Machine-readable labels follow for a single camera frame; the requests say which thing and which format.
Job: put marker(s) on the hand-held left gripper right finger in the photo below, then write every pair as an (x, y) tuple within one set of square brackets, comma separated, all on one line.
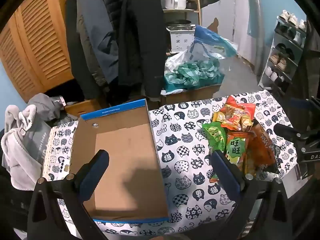
[(225, 173)]

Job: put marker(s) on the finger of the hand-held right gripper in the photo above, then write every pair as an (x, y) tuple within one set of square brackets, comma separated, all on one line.
[(301, 103), (290, 132)]

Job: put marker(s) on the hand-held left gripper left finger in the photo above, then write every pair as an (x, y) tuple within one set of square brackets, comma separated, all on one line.
[(95, 171)]

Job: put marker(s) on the blue-rimmed cardboard box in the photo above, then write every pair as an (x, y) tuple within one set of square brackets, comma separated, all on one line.
[(117, 160)]

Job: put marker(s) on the pile of snack packets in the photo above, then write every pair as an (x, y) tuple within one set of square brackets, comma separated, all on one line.
[(240, 120)]

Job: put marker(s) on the white smartphone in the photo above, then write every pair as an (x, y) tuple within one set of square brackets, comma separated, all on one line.
[(63, 166)]

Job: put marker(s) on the cat print tablecloth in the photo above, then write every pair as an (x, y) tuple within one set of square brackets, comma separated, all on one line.
[(190, 155)]

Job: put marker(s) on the group of shoes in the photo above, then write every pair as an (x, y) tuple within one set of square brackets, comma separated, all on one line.
[(282, 60)]

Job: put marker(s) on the white shoe rack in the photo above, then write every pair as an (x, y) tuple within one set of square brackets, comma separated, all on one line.
[(276, 55)]

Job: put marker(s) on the wooden crate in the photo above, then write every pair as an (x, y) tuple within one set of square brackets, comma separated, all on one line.
[(82, 107)]

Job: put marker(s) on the grey hoodie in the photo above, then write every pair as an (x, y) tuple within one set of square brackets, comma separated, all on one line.
[(47, 107)]

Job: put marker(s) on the light grey fleece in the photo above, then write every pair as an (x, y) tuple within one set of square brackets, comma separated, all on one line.
[(17, 152)]

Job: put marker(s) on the silver pipe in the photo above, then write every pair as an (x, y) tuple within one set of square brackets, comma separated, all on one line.
[(257, 30)]

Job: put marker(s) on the plain brown cardboard box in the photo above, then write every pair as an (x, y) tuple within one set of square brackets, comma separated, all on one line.
[(192, 93)]

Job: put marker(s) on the heap of green plastic bags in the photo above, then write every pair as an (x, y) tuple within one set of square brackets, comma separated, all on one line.
[(195, 72)]

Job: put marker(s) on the blue plastic bag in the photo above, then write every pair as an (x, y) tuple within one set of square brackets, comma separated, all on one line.
[(212, 42)]

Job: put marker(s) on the white plastic sheet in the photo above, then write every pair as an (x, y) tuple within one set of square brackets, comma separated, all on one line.
[(176, 60)]

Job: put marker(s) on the grey-blue jacket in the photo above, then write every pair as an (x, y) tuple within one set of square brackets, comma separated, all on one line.
[(100, 45)]

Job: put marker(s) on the white patterned box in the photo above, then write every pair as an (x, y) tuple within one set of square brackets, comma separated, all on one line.
[(181, 38)]

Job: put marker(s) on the long black coat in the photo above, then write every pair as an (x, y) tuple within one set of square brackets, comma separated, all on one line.
[(142, 42)]

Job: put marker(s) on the wooden louvered cabinet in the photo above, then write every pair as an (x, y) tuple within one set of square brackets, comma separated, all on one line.
[(35, 42)]

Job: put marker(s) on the black round pan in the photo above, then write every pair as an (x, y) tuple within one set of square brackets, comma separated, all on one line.
[(178, 23)]

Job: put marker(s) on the wooden shelf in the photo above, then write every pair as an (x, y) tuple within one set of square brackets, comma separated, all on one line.
[(197, 0)]

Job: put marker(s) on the steel pot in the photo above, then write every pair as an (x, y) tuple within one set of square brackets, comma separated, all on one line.
[(175, 3)]

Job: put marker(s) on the dark puffer jacket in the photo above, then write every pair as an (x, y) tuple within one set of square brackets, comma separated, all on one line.
[(110, 2)]

